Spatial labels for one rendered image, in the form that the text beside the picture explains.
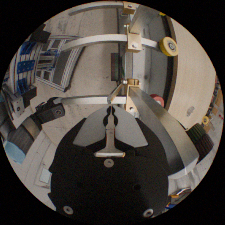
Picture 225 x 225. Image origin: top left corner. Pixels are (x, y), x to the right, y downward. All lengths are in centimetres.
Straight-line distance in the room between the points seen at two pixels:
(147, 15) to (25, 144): 43
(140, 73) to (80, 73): 93
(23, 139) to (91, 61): 114
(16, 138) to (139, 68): 67
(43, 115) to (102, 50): 109
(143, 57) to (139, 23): 35
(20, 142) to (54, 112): 16
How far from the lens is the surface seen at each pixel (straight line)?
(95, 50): 120
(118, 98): 29
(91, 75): 117
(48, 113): 28
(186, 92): 42
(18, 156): 26
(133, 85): 27
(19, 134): 26
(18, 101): 63
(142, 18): 24
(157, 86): 48
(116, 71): 42
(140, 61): 55
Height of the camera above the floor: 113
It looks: 57 degrees down
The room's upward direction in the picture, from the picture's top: 179 degrees counter-clockwise
